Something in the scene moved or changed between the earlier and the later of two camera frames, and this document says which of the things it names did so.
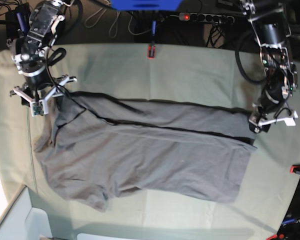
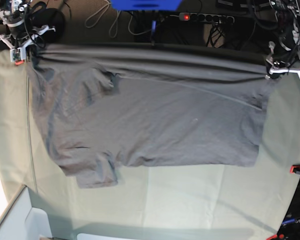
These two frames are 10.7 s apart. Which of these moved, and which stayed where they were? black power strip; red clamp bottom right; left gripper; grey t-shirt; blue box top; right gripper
Moved: left gripper; grey t-shirt; right gripper
Stayed: red clamp bottom right; blue box top; black power strip
